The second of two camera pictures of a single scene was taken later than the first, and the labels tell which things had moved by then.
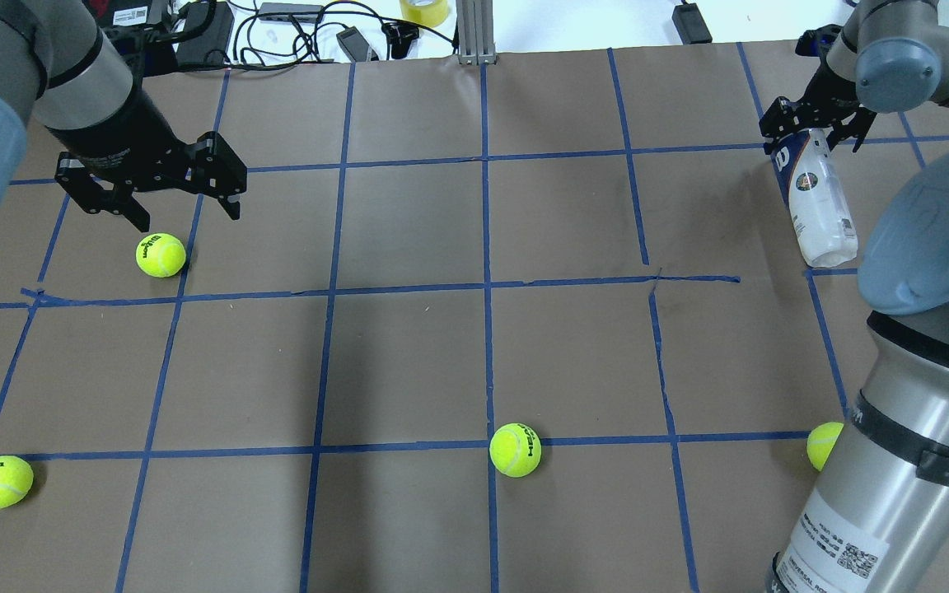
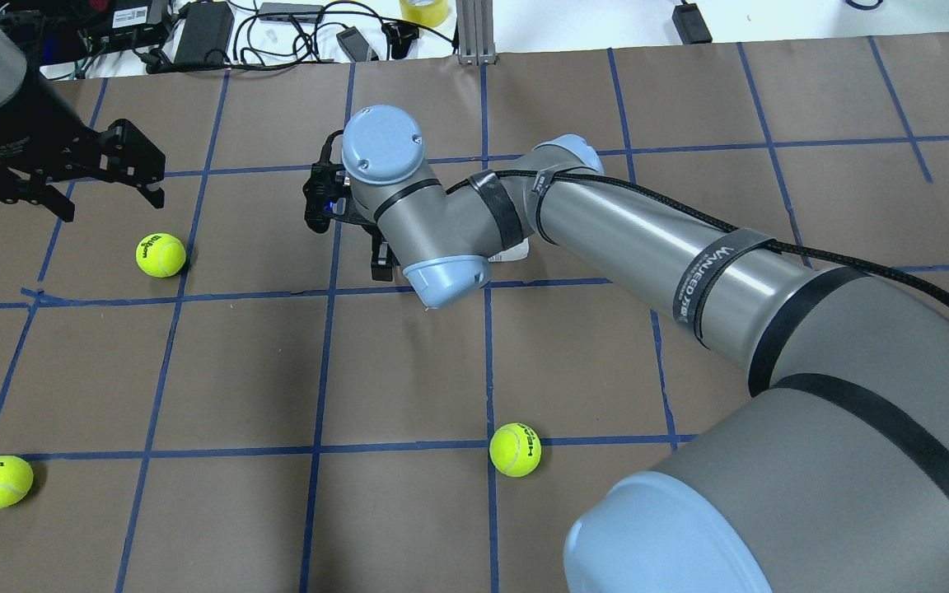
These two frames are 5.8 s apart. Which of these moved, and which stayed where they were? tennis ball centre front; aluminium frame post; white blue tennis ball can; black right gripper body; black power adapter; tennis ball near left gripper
Moved: white blue tennis ball can; black right gripper body
Stayed: black power adapter; tennis ball centre front; aluminium frame post; tennis ball near left gripper
